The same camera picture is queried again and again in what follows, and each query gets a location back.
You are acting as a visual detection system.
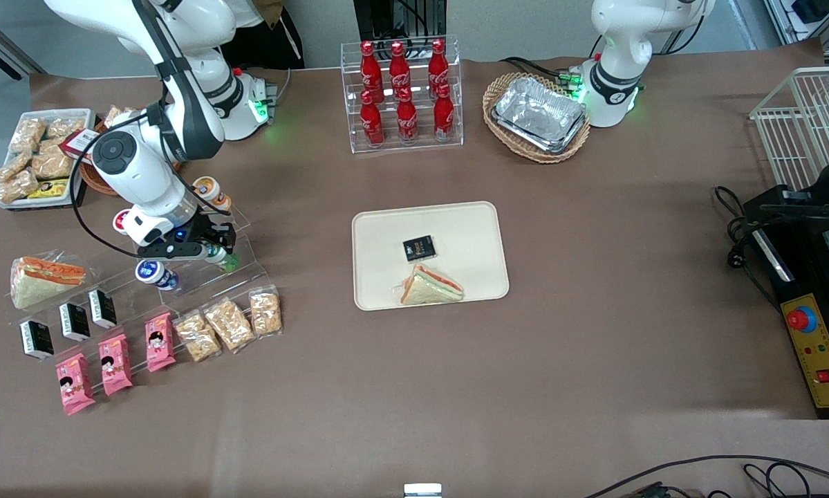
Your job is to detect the clear acrylic bottle rack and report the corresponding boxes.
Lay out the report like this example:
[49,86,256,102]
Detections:
[340,35,465,154]

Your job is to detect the yellow snack packet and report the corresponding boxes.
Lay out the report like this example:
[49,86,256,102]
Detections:
[27,178,69,200]

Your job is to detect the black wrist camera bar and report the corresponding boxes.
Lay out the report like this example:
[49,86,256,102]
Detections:
[136,241,206,261]

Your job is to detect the white wire basket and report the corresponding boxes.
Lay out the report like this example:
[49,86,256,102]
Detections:
[749,66,829,191]

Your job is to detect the clear bag of nut snack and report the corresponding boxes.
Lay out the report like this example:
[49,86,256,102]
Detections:
[174,310,223,363]
[103,105,142,129]
[0,152,33,184]
[203,297,256,354]
[30,142,76,181]
[0,169,40,205]
[249,285,283,338]
[44,118,86,139]
[10,118,47,154]

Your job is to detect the red emergency stop button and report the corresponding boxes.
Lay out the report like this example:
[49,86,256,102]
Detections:
[786,306,817,334]

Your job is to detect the triangle sandwich without label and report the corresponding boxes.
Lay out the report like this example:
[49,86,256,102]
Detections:
[395,264,465,306]

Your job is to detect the black equipment rack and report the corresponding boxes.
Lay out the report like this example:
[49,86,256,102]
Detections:
[353,0,448,42]

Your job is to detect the orange gum bottle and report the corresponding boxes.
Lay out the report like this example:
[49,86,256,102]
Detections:
[193,176,232,214]

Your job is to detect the dark metal bar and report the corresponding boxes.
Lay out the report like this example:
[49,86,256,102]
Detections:
[0,7,46,81]

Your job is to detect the pink snack packet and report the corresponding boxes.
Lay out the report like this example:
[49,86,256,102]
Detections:
[98,333,133,396]
[55,353,97,416]
[145,313,177,373]

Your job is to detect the wrapped triangle sandwich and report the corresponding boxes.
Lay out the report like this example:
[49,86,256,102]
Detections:
[10,255,89,310]

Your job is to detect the person in brown jacket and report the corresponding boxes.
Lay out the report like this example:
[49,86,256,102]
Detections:
[221,0,306,70]

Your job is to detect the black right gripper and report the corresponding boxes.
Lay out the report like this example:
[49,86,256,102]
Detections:
[187,214,236,261]

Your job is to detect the stacked aluminium foil trays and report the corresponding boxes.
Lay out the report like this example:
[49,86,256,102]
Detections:
[492,76,589,154]

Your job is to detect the small black snack packet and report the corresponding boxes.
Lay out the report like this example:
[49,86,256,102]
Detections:
[402,235,437,264]

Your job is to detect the oval light wicker basket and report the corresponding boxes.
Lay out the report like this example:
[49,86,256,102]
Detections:
[482,72,592,165]

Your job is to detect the brown table cover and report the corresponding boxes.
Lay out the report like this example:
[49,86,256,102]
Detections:
[0,38,829,498]

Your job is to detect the black base cables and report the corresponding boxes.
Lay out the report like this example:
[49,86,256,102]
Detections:
[501,57,584,87]

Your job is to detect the white rectangular snack tray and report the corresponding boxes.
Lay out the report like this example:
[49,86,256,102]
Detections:
[0,109,95,210]

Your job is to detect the blue gum bottle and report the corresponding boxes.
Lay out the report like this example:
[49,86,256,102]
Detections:
[135,259,180,291]

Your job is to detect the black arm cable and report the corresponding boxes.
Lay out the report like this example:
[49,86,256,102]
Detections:
[71,111,173,261]

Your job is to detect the clear acrylic step stand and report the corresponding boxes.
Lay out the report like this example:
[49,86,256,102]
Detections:
[89,203,280,326]

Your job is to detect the red cola bottle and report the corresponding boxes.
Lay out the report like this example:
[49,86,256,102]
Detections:
[359,40,385,104]
[395,86,419,145]
[359,90,386,148]
[388,41,412,101]
[433,83,456,142]
[427,38,451,98]

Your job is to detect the black yellow control box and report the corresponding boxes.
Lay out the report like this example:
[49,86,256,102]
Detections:
[743,183,829,421]

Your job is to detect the red cookie box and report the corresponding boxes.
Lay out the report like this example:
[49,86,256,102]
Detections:
[59,129,101,162]

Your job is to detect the black floor cables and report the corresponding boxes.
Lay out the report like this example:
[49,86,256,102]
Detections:
[584,454,829,498]

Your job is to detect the beige plastic tray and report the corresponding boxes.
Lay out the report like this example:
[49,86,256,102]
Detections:
[351,201,510,312]

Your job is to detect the black overhanging device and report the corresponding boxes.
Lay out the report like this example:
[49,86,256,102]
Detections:
[760,149,829,223]

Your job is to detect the black power cable with plug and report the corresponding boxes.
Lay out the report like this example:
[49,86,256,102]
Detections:
[714,185,781,308]

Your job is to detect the small black white box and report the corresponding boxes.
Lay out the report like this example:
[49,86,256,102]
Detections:
[59,302,91,342]
[88,288,118,329]
[19,320,55,361]

